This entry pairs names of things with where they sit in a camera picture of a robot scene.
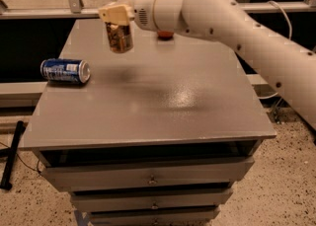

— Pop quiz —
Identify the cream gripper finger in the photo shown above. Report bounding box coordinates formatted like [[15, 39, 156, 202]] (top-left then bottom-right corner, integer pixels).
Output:
[[98, 3, 134, 26]]

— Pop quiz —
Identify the orange soda can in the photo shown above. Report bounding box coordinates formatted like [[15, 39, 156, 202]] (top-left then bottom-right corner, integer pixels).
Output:
[[106, 23, 133, 53]]

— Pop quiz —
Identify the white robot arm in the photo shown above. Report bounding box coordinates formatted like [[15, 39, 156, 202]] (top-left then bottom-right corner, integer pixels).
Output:
[[99, 0, 316, 127]]

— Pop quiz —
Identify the blue pepsi can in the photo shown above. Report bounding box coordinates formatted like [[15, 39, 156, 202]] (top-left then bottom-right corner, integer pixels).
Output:
[[40, 58, 91, 84]]

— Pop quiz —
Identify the red apple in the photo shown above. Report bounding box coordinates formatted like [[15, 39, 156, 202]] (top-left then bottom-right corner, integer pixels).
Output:
[[157, 31, 174, 39]]

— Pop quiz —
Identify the grey drawer cabinet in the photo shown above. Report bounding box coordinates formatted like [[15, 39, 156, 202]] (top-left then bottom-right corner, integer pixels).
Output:
[[19, 18, 277, 226]]

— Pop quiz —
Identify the top grey drawer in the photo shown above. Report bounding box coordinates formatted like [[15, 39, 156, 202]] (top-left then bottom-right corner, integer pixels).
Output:
[[42, 156, 254, 191]]

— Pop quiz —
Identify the grey drawer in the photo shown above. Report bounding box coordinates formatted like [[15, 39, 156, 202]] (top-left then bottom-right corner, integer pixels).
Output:
[[89, 206, 219, 226], [42, 156, 254, 191], [71, 188, 232, 212]]

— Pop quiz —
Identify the black stand leg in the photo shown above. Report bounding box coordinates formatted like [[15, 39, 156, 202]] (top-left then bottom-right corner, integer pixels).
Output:
[[0, 120, 26, 190]]

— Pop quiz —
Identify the middle grey drawer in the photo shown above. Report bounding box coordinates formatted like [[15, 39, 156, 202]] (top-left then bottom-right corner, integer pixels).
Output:
[[71, 188, 232, 212]]

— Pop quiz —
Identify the bottom grey drawer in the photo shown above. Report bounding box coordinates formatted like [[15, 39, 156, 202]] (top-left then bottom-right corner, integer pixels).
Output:
[[89, 206, 219, 226]]

